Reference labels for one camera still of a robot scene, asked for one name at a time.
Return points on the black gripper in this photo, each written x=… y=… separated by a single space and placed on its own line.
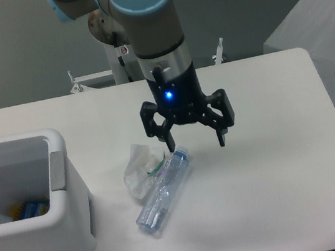
x=181 y=101

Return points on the white plastic wrapper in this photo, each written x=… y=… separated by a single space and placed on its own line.
x=143 y=167

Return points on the clear plastic water bottle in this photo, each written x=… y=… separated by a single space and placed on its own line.
x=160 y=200

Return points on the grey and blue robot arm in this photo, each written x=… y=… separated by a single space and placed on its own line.
x=155 y=34

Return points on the white trash can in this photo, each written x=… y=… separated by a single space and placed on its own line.
x=34 y=165

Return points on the blue yellow trash in can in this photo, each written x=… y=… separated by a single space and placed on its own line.
x=29 y=209

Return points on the grey covered table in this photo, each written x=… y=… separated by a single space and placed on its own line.
x=311 y=26

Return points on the white pedestal base frame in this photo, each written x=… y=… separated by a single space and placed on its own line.
x=123 y=71

